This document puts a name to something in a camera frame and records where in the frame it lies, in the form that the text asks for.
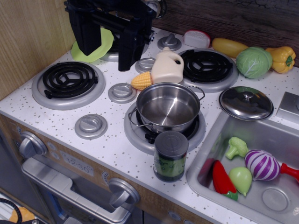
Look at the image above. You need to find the yellow toy squash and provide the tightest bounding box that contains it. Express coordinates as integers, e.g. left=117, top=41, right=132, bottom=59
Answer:
left=212, top=38, right=248, bottom=58

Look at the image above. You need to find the purple toy onion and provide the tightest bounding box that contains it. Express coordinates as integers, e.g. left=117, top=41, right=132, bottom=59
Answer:
left=244, top=150, right=281, bottom=181

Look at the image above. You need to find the grey stove knob middle lower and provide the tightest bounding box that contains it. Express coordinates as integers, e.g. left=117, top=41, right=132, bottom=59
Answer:
left=108, top=83, right=137, bottom=104

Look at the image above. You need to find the cream toy jug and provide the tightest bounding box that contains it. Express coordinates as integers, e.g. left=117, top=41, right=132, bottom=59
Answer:
left=150, top=47, right=184, bottom=84

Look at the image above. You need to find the green toy broccoli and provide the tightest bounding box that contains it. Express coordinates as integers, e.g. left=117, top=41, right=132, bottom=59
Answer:
left=225, top=137, right=249, bottom=160

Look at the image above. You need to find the toy cheese wedge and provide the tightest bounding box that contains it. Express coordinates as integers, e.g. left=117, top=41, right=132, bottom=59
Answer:
left=184, top=30, right=211, bottom=49

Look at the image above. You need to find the right oven dial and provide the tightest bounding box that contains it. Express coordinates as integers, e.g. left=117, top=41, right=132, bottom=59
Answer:
left=108, top=178, right=140, bottom=209

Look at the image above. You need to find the grey stove knob front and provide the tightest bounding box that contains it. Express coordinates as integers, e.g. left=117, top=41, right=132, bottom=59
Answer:
left=74, top=114, right=108, bottom=140

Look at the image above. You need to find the oven dial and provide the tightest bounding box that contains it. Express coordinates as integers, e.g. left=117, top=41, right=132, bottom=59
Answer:
left=19, top=131, right=48, bottom=158
left=108, top=178, right=140, bottom=209

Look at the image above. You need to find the stainless steel pot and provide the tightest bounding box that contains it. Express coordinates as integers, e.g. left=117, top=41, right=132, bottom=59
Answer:
left=128, top=82, right=206, bottom=133

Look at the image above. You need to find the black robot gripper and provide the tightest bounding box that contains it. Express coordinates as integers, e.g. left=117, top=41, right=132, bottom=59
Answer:
left=64, top=0, right=155, bottom=71

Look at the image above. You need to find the yellow toy corn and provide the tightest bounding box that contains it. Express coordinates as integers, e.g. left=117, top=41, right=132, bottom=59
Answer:
left=131, top=71, right=153, bottom=91

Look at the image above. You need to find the green toy cabbage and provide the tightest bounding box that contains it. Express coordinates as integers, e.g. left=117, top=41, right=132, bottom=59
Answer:
left=236, top=47, right=273, bottom=79

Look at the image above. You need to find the silver toy sink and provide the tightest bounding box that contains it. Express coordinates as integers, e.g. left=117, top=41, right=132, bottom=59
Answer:
left=187, top=112, right=299, bottom=224

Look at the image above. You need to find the red toy piece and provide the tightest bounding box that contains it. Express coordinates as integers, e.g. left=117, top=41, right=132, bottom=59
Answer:
left=280, top=163, right=299, bottom=182

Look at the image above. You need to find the yellow object bottom left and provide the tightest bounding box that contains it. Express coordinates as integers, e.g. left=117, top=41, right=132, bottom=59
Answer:
left=9, top=207, right=35, bottom=223

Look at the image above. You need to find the grey oven door handle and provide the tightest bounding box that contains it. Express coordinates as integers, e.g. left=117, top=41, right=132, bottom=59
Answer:
left=22, top=158, right=131, bottom=224

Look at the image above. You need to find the oven clock display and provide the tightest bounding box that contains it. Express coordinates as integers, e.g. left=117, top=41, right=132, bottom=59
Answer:
left=60, top=151, right=94, bottom=176

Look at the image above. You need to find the green labelled toy can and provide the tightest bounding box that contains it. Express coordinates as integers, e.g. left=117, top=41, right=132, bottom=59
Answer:
left=153, top=131, right=189, bottom=182

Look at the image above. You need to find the green plastic plate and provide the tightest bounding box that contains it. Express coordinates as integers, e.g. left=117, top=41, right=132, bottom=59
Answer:
left=71, top=28, right=114, bottom=63

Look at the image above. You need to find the light green toy pear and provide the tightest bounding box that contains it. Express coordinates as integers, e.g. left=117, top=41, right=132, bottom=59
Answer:
left=228, top=167, right=252, bottom=197

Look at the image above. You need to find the black cable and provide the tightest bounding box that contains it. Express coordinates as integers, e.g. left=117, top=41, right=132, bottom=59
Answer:
left=0, top=198, right=23, bottom=224

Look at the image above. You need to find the red toy chili pepper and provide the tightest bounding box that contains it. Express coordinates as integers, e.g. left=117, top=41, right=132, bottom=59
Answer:
left=212, top=160, right=238, bottom=201

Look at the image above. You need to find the grey stove knob middle upper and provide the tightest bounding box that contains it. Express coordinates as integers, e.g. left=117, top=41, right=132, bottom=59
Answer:
left=135, top=57, right=155, bottom=73

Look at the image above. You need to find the left oven dial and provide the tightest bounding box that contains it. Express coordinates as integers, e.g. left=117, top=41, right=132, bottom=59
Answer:
left=19, top=131, right=48, bottom=158

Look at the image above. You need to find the grey stove knob back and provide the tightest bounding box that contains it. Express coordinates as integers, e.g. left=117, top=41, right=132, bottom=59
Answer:
left=157, top=34, right=182, bottom=51

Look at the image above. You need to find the hanging steel ladle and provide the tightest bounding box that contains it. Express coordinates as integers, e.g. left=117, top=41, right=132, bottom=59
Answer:
left=145, top=0, right=167, bottom=19

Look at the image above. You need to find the front left black burner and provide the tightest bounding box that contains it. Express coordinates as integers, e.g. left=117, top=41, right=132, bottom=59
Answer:
left=32, top=61, right=105, bottom=110

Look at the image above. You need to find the grey stove knob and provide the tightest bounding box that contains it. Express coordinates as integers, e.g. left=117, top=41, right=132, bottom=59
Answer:
left=108, top=83, right=137, bottom=104
left=135, top=57, right=155, bottom=73
left=157, top=34, right=182, bottom=51
left=74, top=114, right=108, bottom=140

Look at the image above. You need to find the yellow toy bell pepper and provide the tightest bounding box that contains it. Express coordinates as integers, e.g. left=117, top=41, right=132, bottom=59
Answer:
left=266, top=46, right=296, bottom=74

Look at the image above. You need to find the front right black burner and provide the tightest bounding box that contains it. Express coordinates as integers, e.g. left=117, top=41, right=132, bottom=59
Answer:
left=124, top=103, right=206, bottom=155

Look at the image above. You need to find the steel pot lid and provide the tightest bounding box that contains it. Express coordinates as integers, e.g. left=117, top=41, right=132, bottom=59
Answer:
left=219, top=86, right=274, bottom=121

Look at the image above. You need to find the grey faucet base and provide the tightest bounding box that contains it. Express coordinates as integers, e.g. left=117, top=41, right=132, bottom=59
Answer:
left=276, top=92, right=299, bottom=123

